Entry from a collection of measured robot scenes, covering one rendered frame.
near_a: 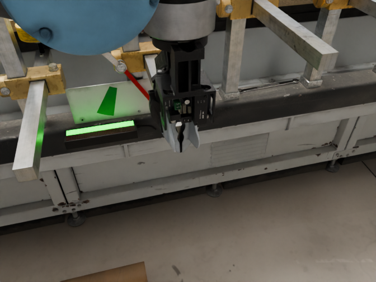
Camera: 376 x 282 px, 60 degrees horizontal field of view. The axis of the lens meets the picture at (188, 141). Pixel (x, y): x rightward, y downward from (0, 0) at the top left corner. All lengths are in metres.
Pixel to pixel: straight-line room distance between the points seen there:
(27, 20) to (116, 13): 0.05
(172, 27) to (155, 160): 0.97
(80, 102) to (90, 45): 0.60
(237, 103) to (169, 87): 0.47
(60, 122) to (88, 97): 0.11
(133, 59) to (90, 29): 0.56
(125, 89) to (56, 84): 0.15
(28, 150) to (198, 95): 0.31
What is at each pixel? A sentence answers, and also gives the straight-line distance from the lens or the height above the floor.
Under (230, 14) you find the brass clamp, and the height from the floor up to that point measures 0.93.
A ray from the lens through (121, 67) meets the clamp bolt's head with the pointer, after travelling 0.74.
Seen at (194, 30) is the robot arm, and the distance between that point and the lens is 0.39.
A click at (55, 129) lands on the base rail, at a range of 0.84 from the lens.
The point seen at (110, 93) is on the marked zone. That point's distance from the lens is 0.79.
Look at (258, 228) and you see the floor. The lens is 1.47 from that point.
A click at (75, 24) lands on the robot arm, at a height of 1.12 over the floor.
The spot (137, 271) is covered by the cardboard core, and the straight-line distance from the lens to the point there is 1.26.
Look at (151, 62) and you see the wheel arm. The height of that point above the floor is 0.86.
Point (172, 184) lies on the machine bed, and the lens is 1.38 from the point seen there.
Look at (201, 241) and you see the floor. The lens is 1.40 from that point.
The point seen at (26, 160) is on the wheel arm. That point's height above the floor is 0.83.
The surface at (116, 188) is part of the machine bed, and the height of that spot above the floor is 0.17.
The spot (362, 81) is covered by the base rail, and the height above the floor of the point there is 0.70.
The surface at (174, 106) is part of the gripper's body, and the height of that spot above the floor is 0.95.
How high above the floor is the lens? 1.19
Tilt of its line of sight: 41 degrees down
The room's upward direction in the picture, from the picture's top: straight up
